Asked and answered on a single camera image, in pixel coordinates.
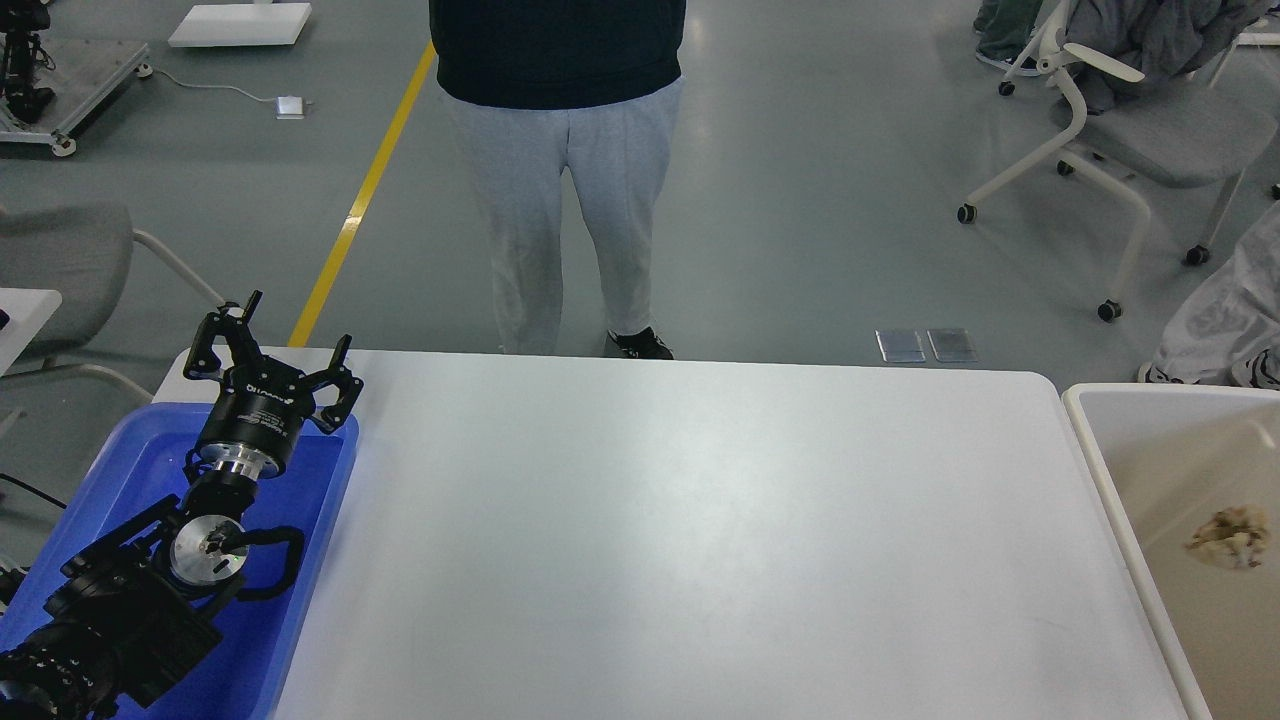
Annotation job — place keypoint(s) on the brown paper ball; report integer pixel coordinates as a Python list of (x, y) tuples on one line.
[(1233, 538)]

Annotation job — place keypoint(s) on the metal floor plate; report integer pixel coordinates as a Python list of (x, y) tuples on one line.
[(952, 345), (900, 346)]

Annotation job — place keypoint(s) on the white plastic bin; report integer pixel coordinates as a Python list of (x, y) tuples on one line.
[(1165, 459)]

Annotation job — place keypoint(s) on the metal floor plate left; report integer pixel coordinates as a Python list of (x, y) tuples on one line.
[(900, 346)]

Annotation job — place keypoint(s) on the white side table corner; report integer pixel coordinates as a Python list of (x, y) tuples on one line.
[(28, 311)]

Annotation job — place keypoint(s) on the metal floor plate right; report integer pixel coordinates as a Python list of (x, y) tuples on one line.
[(952, 345)]

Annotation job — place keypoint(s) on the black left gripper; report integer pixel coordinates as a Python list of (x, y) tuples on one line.
[(262, 404)]

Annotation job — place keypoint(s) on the grey chair at left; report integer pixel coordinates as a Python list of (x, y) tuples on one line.
[(84, 252)]

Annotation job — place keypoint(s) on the grey jacket on chair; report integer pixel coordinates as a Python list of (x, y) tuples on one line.
[(1161, 39)]

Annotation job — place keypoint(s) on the white platform on floor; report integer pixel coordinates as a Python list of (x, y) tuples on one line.
[(241, 25)]

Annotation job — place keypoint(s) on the blue plastic bin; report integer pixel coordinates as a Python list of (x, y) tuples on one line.
[(141, 462)]

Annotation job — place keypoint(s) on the white grey office chair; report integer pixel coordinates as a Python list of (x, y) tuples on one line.
[(1186, 136)]

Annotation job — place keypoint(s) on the person in grey trousers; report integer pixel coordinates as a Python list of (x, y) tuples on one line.
[(539, 90)]

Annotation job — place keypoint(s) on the person in white trousers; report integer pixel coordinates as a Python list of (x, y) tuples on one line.
[(1227, 332)]

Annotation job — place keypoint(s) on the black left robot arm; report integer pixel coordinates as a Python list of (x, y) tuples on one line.
[(135, 614)]

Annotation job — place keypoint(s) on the metal wheeled cart base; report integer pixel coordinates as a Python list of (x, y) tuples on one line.
[(87, 71)]

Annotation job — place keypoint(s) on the white power adapter with cable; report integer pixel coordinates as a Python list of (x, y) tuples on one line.
[(284, 107)]

